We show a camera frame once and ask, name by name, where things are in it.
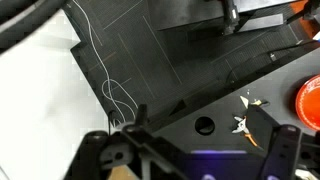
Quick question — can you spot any white robot stand table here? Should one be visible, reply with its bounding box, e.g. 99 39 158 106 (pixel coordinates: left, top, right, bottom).
0 9 117 180

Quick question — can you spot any black flat panel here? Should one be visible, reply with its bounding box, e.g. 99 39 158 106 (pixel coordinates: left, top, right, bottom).
146 0 295 34

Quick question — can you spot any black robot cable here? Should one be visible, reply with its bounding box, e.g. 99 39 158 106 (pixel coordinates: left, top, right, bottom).
0 0 72 56

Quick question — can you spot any black cylindrical post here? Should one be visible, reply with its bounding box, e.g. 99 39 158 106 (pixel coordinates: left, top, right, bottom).
220 0 240 37

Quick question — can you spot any beige paper tag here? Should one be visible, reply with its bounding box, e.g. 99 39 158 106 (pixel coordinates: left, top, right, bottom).
239 95 269 109

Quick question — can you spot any wooden table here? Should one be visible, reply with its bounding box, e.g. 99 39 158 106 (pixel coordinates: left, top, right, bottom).
289 0 320 38

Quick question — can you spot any red plastic bowl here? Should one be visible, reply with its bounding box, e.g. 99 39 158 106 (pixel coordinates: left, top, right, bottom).
294 74 320 132

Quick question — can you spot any thin black cable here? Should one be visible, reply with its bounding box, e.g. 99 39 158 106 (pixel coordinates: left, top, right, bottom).
224 39 320 86

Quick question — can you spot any thin white cable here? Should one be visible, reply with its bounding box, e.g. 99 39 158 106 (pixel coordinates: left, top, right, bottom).
72 0 140 125

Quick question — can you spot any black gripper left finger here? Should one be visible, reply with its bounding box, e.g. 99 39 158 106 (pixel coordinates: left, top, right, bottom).
66 103 194 180

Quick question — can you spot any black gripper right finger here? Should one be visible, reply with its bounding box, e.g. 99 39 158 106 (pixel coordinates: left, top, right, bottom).
245 105 320 180

